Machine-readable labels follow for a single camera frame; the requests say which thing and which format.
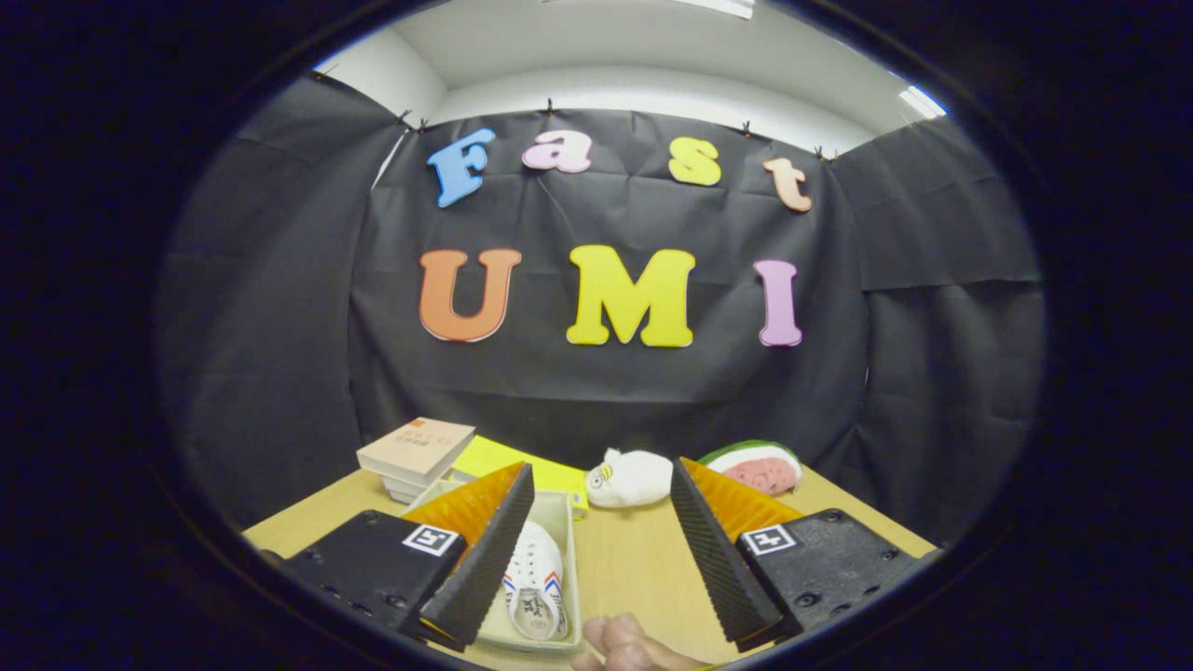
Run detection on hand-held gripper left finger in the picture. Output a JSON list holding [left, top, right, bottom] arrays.
[[280, 462, 537, 653]]

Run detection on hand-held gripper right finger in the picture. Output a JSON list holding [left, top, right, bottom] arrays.
[[669, 456, 938, 653]]

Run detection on black backdrop cloth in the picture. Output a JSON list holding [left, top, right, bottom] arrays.
[[158, 70, 1045, 546]]

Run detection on white canvas shoe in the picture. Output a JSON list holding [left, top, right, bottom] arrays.
[[503, 520, 568, 641]]

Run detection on long ceiling light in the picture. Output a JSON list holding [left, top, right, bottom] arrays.
[[671, 0, 756, 20]]

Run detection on small ceiling light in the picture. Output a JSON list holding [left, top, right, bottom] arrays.
[[898, 86, 948, 120]]

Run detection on white plush toy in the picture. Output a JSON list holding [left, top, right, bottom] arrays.
[[584, 447, 674, 509]]

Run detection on beige book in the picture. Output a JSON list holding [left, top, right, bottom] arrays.
[[357, 417, 476, 487]]

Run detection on watermelon slice plush toy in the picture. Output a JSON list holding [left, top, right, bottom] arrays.
[[697, 440, 803, 497]]

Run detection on grey fabric storage box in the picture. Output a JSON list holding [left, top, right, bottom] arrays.
[[401, 477, 584, 653]]

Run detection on white book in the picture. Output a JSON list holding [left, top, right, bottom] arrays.
[[380, 471, 432, 506]]

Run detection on yellow book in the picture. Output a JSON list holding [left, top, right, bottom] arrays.
[[452, 434, 590, 518]]

